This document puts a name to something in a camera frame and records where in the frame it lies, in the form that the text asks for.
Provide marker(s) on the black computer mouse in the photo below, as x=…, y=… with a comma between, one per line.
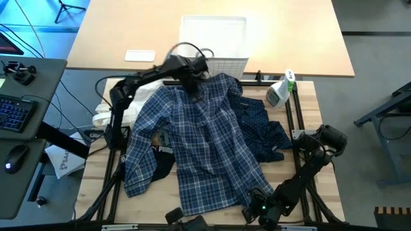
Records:
x=16, y=158

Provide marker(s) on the blue plaid shirt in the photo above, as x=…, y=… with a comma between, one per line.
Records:
x=199, y=144

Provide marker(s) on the black desk clamp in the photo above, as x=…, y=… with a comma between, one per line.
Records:
x=20, y=75

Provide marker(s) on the grey metal stand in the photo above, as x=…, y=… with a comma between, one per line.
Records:
x=390, y=154

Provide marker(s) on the black boxy device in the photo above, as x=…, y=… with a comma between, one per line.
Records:
x=192, y=224

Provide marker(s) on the backlit black keyboard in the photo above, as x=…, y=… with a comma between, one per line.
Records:
x=14, y=112

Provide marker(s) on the navy dotted shirt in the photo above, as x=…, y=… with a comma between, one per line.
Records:
x=257, y=128

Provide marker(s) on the dark grey side desk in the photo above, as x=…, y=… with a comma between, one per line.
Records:
x=32, y=80

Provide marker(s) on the small black post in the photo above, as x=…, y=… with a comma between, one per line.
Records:
x=258, y=75

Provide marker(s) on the black tripod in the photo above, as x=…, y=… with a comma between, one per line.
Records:
x=65, y=7

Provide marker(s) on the small black caster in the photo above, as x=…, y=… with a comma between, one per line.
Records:
x=41, y=201

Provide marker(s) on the dark monitor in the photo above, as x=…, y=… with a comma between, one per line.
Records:
x=8, y=46

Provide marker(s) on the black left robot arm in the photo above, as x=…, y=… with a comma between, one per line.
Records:
x=117, y=109

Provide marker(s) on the black Puma underwear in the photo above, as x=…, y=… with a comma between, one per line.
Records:
x=162, y=163

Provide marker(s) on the silver metal bracket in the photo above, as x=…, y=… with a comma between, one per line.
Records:
x=298, y=228
x=118, y=227

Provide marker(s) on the white paper bag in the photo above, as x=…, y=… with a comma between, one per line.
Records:
x=64, y=160

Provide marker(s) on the orange striped black box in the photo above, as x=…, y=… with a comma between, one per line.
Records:
x=391, y=221

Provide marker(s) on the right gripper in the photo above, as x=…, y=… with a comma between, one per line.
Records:
x=269, y=216

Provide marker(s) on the white garment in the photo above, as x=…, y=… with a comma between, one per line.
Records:
x=141, y=96

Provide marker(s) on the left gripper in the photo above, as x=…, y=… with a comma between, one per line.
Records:
x=194, y=80

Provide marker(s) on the white rectangular tray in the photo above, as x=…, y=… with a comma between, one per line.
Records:
x=139, y=56

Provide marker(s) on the white spray bottle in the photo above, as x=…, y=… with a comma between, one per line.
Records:
x=276, y=94

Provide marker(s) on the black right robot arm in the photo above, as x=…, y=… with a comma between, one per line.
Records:
x=302, y=183

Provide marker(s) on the white laundry basket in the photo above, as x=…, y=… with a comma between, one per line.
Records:
x=224, y=38

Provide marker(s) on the tan wooden desk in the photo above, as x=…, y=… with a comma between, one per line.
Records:
x=289, y=38

